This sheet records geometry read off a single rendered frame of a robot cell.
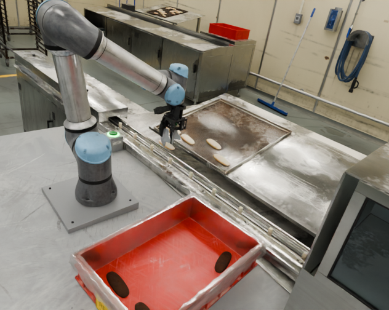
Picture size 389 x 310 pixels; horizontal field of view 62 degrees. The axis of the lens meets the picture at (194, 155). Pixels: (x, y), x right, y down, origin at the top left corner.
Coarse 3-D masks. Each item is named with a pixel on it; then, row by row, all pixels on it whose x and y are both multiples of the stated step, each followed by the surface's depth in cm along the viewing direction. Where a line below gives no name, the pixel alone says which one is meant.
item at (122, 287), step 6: (108, 276) 93; (114, 276) 93; (108, 282) 92; (114, 282) 91; (120, 282) 91; (114, 288) 90; (120, 288) 90; (126, 288) 90; (120, 294) 88; (126, 294) 89; (138, 306) 86; (144, 306) 86
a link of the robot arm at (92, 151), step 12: (96, 132) 114; (84, 144) 108; (96, 144) 109; (108, 144) 111; (84, 156) 107; (96, 156) 107; (108, 156) 111; (84, 168) 110; (96, 168) 110; (108, 168) 114; (96, 180) 112
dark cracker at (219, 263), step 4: (224, 252) 107; (228, 252) 108; (220, 256) 105; (224, 256) 105; (228, 256) 106; (220, 260) 104; (224, 260) 104; (228, 260) 104; (216, 264) 102; (220, 264) 102; (224, 264) 102; (216, 268) 101; (220, 268) 101; (224, 268) 101; (220, 272) 100
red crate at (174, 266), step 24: (168, 240) 109; (192, 240) 111; (216, 240) 112; (120, 264) 98; (144, 264) 99; (168, 264) 100; (192, 264) 102; (144, 288) 92; (168, 288) 93; (192, 288) 94
